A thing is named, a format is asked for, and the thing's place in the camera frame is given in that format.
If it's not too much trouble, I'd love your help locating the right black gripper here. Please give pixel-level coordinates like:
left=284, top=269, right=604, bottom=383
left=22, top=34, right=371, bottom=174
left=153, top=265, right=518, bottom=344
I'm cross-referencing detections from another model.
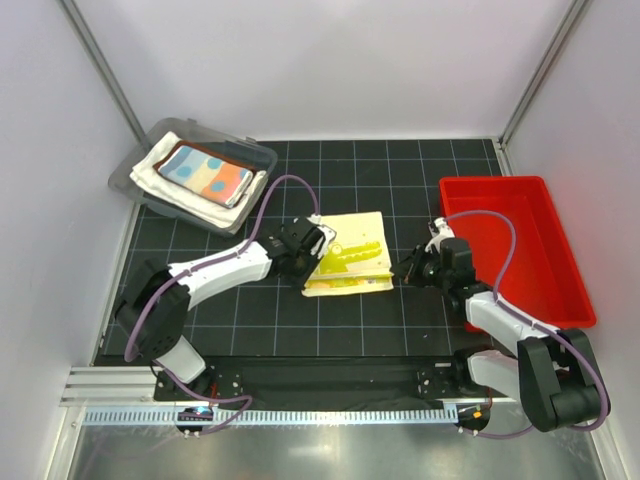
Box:
left=392, top=242, right=452, bottom=289

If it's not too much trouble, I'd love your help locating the colourful patterned cloth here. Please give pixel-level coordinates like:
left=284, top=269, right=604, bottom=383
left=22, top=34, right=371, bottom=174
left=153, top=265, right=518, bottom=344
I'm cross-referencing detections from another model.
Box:
left=302, top=211, right=393, bottom=298

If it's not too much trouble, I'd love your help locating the blue white cloth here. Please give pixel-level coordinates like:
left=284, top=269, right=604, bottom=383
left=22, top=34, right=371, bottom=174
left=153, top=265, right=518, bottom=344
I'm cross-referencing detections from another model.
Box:
left=158, top=143, right=255, bottom=207

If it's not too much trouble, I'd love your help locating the brown towel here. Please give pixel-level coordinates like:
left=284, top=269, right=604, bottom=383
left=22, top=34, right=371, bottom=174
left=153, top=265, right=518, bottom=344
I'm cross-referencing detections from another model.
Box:
left=152, top=140, right=260, bottom=209

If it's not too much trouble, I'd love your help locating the white towel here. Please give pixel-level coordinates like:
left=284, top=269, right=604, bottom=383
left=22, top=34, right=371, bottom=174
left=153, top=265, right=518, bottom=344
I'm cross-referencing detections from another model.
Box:
left=129, top=131, right=268, bottom=234

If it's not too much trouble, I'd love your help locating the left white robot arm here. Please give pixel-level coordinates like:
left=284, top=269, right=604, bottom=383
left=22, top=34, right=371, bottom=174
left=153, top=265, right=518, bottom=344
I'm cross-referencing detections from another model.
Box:
left=114, top=215, right=336, bottom=400

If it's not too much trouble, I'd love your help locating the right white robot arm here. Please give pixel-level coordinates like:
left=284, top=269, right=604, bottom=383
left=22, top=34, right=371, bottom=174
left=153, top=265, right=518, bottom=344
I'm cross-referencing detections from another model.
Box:
left=392, top=238, right=610, bottom=432

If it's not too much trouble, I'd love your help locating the clear plastic container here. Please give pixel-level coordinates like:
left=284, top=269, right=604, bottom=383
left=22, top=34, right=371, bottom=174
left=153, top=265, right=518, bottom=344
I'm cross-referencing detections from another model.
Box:
left=108, top=118, right=278, bottom=237

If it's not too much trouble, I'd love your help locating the red plastic bin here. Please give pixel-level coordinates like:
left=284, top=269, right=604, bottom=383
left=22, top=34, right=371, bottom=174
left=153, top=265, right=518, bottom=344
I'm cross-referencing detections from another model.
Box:
left=439, top=176, right=597, bottom=329

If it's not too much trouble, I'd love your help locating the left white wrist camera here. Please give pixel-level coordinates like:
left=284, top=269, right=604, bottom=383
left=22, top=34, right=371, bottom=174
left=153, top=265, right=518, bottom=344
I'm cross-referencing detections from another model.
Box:
left=308, top=214, right=337, bottom=260

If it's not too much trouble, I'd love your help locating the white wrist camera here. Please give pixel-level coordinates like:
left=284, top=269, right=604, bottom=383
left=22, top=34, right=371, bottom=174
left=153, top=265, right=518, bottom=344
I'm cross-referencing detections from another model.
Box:
left=425, top=217, right=455, bottom=253
left=308, top=214, right=337, bottom=260

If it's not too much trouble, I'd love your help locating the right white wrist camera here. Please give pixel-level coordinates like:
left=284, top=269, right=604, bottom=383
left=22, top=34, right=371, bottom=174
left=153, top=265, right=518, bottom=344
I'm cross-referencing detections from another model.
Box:
left=425, top=217, right=455, bottom=253

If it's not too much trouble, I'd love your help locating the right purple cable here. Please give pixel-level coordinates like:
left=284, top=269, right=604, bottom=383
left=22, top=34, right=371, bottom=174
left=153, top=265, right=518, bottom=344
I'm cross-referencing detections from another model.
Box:
left=434, top=210, right=612, bottom=441

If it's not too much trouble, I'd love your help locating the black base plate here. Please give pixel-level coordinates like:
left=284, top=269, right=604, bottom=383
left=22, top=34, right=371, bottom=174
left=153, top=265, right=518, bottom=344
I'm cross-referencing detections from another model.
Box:
left=152, top=355, right=511, bottom=404

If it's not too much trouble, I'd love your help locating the slotted cable duct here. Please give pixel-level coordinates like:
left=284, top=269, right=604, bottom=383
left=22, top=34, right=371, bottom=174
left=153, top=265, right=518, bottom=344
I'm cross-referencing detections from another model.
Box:
left=83, top=405, right=458, bottom=427

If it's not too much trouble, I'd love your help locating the aluminium rail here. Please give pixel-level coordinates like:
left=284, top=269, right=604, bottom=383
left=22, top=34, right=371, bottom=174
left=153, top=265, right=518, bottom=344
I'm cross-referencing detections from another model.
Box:
left=59, top=367, right=161, bottom=407

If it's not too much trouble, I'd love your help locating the right aluminium frame post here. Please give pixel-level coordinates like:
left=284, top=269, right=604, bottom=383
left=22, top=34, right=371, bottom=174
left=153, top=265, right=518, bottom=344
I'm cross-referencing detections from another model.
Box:
left=498, top=0, right=591, bottom=150

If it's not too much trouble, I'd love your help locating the aluminium frame post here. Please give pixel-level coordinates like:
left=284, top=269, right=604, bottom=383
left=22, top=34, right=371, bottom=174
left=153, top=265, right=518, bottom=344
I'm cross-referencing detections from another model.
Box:
left=56, top=0, right=151, bottom=151
left=498, top=0, right=591, bottom=150

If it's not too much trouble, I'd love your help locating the left aluminium frame post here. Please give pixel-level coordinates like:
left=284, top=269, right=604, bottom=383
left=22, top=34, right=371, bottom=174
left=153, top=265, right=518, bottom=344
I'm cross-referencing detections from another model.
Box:
left=56, top=0, right=151, bottom=151

